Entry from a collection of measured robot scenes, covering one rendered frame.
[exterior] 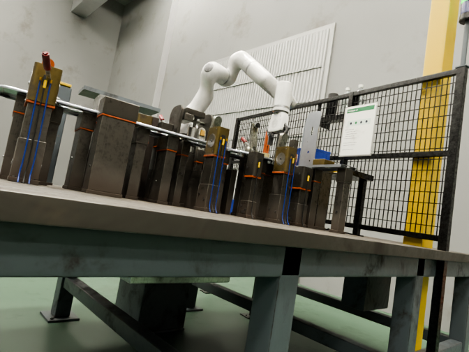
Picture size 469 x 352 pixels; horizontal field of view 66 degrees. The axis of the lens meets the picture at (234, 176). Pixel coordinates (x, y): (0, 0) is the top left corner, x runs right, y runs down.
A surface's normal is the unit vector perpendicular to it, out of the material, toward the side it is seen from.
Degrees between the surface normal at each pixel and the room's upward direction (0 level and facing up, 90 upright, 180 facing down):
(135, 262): 90
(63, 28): 90
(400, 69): 90
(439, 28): 90
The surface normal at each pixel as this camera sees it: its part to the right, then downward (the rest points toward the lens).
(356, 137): -0.82, -0.19
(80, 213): 0.67, 0.04
